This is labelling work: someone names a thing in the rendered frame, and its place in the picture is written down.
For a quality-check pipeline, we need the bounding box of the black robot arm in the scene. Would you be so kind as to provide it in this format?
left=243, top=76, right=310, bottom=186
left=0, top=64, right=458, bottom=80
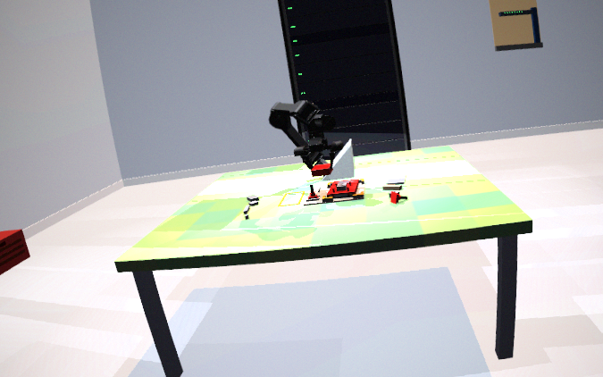
left=268, top=100, right=336, bottom=165

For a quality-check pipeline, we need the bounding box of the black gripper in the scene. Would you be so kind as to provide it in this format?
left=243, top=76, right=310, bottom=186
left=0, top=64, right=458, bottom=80
left=294, top=130, right=344, bottom=170

